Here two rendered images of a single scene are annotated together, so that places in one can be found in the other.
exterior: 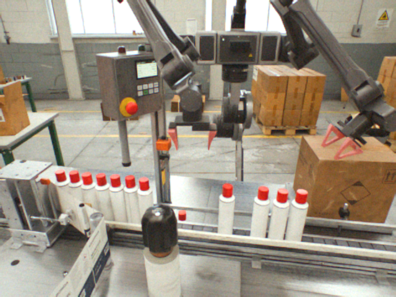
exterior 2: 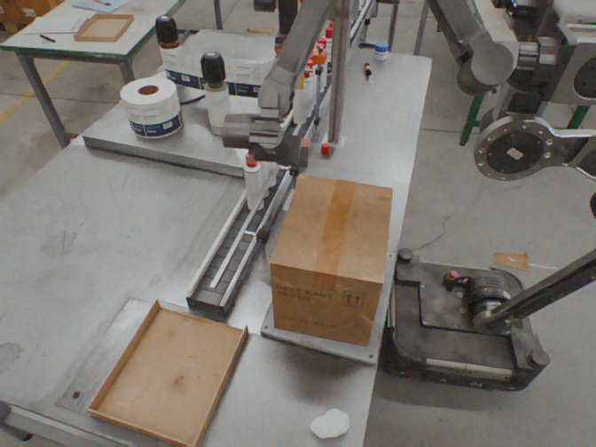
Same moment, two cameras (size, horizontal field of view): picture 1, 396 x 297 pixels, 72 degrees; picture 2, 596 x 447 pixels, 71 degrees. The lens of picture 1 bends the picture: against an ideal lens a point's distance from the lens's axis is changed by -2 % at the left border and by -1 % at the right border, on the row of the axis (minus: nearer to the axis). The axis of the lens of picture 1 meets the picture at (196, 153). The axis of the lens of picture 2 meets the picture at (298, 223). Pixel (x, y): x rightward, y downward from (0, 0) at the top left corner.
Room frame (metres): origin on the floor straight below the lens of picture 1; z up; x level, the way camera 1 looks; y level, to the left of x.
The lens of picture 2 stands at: (0.97, -1.28, 1.82)
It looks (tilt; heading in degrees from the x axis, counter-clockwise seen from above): 46 degrees down; 97
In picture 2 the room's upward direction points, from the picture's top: straight up
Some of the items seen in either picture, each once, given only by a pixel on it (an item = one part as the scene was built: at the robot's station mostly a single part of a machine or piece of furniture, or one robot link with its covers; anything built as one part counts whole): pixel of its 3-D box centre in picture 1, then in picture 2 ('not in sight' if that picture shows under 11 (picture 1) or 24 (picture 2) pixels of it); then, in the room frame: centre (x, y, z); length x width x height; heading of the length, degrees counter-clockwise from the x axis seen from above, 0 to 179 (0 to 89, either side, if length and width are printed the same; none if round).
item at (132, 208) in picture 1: (132, 202); (305, 92); (0.80, 0.23, 0.98); 0.05 x 0.05 x 0.20
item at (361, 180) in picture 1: (341, 176); (333, 259); (0.97, -0.60, 0.99); 0.30 x 0.24 x 0.27; 85
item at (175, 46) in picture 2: not in sight; (171, 52); (0.22, 0.38, 1.04); 0.09 x 0.09 x 0.29
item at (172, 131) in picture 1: (180, 135); not in sight; (0.77, 0.05, 1.25); 0.07 x 0.07 x 0.09; 89
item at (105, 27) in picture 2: not in sight; (105, 27); (-0.50, 1.12, 0.82); 0.34 x 0.24 x 0.03; 95
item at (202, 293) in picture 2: (165, 232); (295, 135); (0.78, 0.11, 0.86); 1.65 x 0.08 x 0.04; 81
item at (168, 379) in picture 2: not in sight; (174, 366); (0.62, -0.87, 0.85); 0.30 x 0.26 x 0.04; 81
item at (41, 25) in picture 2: not in sight; (52, 27); (-0.81, 1.08, 0.81); 0.38 x 0.36 x 0.02; 89
